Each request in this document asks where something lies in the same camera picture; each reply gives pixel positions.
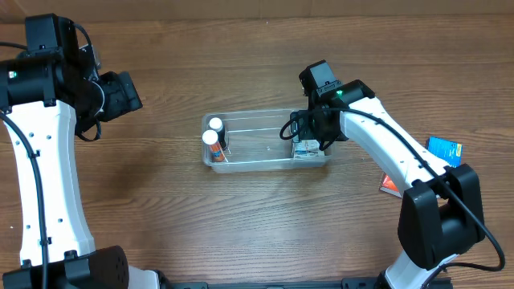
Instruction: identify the white and blue box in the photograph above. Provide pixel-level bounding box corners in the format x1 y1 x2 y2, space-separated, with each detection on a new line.
292 140 325 158

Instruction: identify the red and white box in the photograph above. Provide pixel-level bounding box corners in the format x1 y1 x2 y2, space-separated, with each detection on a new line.
379 173 402 197

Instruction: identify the orange tube white cap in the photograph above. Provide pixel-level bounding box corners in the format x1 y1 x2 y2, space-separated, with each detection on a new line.
202 129 226 162

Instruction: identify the black bottle white cap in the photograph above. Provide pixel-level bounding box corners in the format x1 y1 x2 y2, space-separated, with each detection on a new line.
209 117 228 150

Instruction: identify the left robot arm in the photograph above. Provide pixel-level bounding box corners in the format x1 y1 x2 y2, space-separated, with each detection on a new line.
1 14 165 288

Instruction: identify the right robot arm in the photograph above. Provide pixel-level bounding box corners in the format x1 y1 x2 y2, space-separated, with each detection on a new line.
282 60 487 288

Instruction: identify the clear plastic container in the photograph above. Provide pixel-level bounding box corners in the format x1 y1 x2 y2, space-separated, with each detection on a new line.
201 108 333 173

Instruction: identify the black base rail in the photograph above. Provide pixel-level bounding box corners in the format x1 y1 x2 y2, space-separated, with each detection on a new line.
160 276 455 289

